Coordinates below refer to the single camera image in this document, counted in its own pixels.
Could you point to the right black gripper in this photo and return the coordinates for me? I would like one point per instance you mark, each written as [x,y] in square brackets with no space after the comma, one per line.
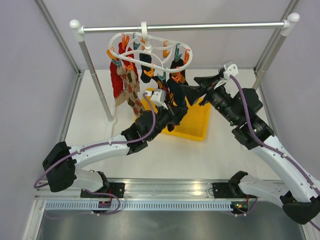
[206,85]

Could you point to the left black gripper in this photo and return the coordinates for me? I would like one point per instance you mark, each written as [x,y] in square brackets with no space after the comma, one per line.
[177,114]

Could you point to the dark argyle sock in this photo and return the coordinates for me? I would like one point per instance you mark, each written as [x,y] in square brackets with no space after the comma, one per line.
[163,85]

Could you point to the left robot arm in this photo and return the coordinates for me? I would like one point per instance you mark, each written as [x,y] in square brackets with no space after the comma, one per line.
[64,165]

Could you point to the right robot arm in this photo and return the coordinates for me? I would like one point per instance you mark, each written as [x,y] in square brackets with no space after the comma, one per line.
[299,197]

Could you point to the yellow plastic tray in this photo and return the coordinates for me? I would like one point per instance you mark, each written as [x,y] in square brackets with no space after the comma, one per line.
[197,125]

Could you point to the black sock at rear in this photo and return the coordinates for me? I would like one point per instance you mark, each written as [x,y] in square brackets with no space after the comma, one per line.
[177,64]

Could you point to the small navy sock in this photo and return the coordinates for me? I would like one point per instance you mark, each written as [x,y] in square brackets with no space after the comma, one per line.
[146,75]

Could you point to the brown argyle sock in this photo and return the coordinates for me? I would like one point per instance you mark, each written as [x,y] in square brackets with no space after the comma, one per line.
[131,89]

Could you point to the red sock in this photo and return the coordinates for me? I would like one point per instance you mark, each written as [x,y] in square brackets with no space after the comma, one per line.
[113,66]

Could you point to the beige argyle sock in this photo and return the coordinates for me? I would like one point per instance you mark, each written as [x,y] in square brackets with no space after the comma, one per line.
[120,86]

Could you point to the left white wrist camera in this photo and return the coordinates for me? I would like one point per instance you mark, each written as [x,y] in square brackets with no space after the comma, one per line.
[157,97]

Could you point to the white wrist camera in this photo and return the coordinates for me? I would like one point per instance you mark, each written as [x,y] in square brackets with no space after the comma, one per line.
[157,97]
[229,69]

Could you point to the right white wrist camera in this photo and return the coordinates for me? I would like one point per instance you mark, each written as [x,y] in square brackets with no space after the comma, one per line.
[229,69]

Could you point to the white sock hanger frame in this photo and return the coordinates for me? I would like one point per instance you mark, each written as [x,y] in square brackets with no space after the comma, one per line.
[162,51]

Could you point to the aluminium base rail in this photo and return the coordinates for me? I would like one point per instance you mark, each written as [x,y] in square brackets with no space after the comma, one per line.
[141,189]

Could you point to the silver clothes rail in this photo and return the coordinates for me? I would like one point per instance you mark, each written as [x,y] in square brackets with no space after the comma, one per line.
[285,26]

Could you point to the white slotted cable duct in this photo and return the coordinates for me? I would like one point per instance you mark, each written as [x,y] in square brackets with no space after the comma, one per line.
[139,205]

